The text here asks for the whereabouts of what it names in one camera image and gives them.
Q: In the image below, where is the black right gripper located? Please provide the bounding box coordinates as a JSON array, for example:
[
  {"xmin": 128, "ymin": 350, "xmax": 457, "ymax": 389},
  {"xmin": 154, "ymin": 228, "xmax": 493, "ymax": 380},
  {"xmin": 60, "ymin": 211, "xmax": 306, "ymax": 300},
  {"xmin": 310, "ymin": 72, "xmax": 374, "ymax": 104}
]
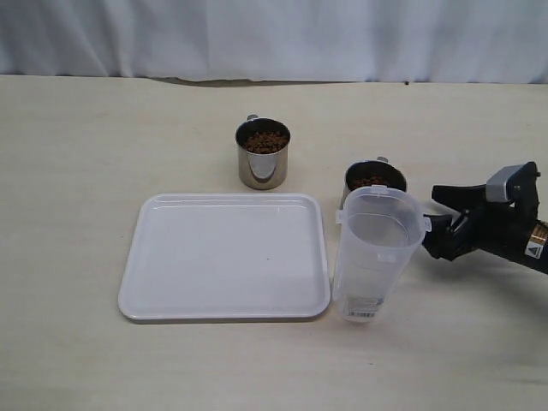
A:
[{"xmin": 422, "ymin": 161, "xmax": 547, "ymax": 274}]

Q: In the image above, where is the clear plastic tall container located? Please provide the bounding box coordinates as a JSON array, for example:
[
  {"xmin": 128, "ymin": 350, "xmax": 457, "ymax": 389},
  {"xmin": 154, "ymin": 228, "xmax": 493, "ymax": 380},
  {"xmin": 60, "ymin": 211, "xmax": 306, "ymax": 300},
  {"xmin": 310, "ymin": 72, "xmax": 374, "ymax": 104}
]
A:
[{"xmin": 331, "ymin": 185, "xmax": 428, "ymax": 323}]

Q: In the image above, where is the steel cup with pellets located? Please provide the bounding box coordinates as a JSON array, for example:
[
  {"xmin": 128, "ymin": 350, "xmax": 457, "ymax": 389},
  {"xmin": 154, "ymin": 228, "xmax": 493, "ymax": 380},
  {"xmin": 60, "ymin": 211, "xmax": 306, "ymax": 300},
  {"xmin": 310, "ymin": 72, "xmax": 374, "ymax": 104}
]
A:
[{"xmin": 235, "ymin": 114, "xmax": 291, "ymax": 190}]

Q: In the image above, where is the white curtain backdrop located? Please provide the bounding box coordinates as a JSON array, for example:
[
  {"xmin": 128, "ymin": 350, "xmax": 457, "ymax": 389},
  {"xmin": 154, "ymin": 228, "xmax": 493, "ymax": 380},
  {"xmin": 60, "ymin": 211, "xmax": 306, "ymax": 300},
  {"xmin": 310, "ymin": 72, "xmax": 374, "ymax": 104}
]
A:
[{"xmin": 1, "ymin": 1, "xmax": 547, "ymax": 83}]

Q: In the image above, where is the white plastic tray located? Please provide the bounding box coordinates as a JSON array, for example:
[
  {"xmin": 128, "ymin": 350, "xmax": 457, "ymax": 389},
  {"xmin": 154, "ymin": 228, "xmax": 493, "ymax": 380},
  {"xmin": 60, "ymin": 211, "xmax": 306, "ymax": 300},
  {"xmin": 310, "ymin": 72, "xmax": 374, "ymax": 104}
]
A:
[{"xmin": 117, "ymin": 193, "xmax": 331, "ymax": 322}]

